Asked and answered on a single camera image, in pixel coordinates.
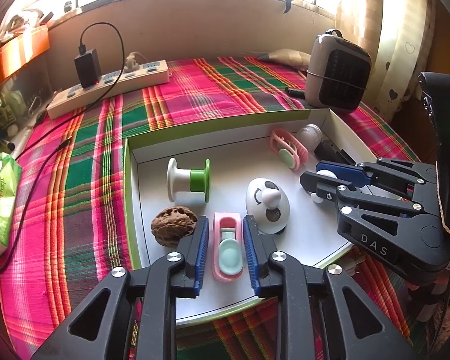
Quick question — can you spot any small white round gadget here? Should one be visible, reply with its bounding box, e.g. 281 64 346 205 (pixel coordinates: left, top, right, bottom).
309 169 337 204

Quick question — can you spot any black clear cylinder bottle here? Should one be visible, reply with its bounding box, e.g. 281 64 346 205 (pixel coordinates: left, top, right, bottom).
297 124 356 165

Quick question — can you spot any white oval timer gadget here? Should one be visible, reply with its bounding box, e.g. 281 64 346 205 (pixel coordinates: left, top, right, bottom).
245 178 291 235

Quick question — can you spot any brown walnut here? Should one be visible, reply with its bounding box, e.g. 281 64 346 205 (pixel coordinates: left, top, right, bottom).
151 205 197 248

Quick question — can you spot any pink clip with mint pad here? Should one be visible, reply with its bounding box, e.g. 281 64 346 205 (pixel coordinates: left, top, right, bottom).
212 212 243 283

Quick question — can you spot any green white spool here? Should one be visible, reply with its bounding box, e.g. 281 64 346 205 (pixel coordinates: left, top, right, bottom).
165 158 211 203

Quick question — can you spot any white black small heater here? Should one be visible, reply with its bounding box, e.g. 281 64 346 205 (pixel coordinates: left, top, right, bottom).
305 28 372 113

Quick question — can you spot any white green cardboard box tray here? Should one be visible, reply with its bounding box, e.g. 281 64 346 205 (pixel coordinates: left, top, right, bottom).
122 107 379 326

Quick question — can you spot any plaid tablecloth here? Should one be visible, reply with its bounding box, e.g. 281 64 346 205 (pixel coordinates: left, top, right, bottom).
0 57 424 359

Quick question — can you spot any wooden cabinet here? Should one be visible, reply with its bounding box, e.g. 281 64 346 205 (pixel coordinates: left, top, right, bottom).
414 0 450 77

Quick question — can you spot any heart pattern curtain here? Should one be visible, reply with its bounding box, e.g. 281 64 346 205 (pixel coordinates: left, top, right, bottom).
335 0 435 122

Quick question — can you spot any green tissue pack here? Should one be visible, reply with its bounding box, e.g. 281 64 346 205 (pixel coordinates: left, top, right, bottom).
0 152 22 264

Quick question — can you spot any white power strip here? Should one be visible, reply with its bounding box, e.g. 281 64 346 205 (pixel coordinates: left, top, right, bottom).
47 60 170 119

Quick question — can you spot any black charger adapter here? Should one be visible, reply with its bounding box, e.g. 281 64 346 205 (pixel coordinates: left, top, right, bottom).
74 44 101 89

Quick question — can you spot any orange shelf box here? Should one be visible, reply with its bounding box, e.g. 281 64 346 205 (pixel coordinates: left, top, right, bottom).
0 25 50 86

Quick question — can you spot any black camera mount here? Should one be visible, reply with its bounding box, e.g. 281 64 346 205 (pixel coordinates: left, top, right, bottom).
418 72 450 235

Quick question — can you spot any black charger cable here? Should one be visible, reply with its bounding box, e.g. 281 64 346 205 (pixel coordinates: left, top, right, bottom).
0 21 126 273

